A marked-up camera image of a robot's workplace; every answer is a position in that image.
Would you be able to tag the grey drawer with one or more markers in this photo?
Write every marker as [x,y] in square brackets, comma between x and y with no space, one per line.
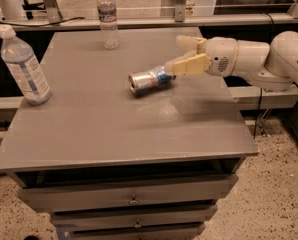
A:
[130,218]
[128,194]
[157,232]

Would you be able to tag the middle grey drawer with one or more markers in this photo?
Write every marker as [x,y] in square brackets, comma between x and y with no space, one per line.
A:
[130,218]

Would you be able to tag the grey metal railing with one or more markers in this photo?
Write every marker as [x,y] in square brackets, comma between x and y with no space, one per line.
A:
[177,15]

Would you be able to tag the clear water bottle at back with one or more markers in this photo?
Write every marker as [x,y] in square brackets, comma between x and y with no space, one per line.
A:
[107,14]

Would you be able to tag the top grey drawer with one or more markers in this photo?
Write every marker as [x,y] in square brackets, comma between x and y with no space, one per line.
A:
[128,194]

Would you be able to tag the blue silver redbull can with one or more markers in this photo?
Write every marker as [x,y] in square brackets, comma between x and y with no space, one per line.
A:
[152,78]

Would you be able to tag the bottom grey drawer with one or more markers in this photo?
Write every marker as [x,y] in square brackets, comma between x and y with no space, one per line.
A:
[157,232]

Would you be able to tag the grey drawer cabinet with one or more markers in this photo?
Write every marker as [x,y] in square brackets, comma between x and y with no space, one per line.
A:
[93,130]

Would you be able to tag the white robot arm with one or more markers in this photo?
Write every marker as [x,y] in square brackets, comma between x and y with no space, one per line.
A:
[272,66]

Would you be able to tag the labelled water bottle at left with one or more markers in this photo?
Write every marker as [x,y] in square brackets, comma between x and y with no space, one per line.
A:
[23,65]

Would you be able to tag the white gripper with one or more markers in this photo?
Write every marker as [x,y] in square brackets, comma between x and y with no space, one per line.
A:
[220,56]

